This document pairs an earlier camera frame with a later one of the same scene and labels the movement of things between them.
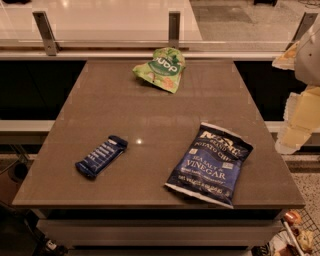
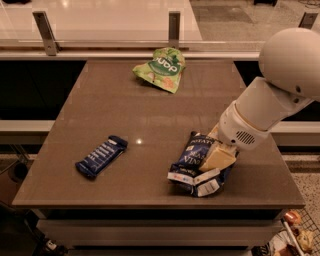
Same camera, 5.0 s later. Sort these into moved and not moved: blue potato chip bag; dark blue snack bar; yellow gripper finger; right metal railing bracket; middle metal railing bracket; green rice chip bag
Moved: yellow gripper finger; blue potato chip bag
Not moved: green rice chip bag; dark blue snack bar; middle metal railing bracket; right metal railing bracket
